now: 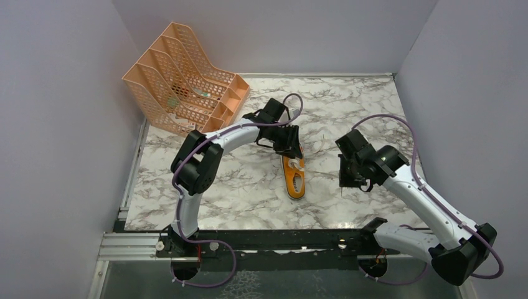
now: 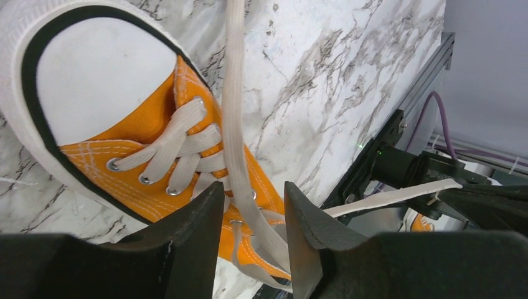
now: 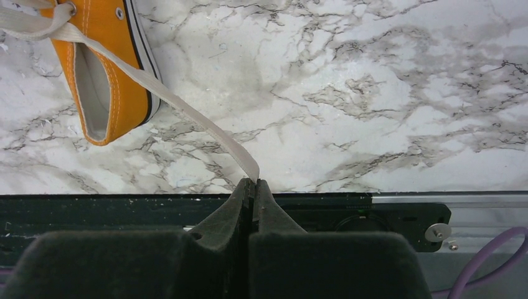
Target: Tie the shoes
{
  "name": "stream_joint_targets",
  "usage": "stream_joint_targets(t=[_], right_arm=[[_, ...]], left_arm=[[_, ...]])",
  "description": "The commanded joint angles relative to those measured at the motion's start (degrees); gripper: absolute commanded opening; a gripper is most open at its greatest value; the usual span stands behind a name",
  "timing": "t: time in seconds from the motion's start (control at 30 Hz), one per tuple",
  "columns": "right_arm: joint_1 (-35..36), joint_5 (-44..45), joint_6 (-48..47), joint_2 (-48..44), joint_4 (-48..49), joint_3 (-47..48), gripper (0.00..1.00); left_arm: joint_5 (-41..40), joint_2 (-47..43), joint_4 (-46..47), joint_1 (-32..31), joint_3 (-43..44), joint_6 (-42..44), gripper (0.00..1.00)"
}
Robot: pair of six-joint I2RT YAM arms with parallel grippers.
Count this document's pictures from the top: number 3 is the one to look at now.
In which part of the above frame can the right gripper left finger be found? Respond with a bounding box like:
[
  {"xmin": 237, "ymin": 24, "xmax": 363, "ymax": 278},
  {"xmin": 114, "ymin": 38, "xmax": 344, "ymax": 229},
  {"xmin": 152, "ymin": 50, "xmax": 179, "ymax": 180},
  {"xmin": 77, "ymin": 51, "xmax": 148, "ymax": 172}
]
[{"xmin": 1, "ymin": 179, "xmax": 253, "ymax": 298}]

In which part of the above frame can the white shoelace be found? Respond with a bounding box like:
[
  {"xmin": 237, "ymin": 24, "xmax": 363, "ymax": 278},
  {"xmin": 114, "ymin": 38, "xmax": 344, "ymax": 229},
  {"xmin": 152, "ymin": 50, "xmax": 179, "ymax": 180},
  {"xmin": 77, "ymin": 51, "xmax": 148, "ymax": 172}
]
[{"xmin": 1, "ymin": 1, "xmax": 260, "ymax": 181}]

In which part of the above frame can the aluminium frame rail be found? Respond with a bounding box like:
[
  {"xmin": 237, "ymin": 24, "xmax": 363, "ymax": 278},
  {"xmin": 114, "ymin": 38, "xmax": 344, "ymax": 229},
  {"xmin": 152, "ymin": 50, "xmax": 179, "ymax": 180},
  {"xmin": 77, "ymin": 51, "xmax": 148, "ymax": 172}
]
[{"xmin": 372, "ymin": 191, "xmax": 527, "ymax": 253}]

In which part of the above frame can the orange canvas sneaker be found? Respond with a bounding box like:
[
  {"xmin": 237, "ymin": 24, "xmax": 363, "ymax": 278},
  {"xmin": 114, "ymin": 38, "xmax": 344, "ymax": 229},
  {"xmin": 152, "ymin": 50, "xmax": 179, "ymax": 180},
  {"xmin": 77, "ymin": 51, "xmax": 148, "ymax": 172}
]
[{"xmin": 52, "ymin": 0, "xmax": 161, "ymax": 146}]

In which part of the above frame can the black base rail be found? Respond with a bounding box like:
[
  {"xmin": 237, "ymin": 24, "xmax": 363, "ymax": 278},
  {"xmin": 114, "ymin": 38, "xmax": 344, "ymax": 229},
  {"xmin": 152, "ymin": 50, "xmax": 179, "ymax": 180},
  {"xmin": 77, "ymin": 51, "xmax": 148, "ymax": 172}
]
[{"xmin": 1, "ymin": 193, "xmax": 451, "ymax": 268}]

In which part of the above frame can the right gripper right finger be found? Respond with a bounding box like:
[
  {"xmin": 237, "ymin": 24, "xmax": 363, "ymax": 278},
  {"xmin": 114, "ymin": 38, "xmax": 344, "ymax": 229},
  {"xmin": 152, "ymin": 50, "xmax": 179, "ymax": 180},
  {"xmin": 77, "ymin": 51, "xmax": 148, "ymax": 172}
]
[{"xmin": 248, "ymin": 180, "xmax": 431, "ymax": 298}]

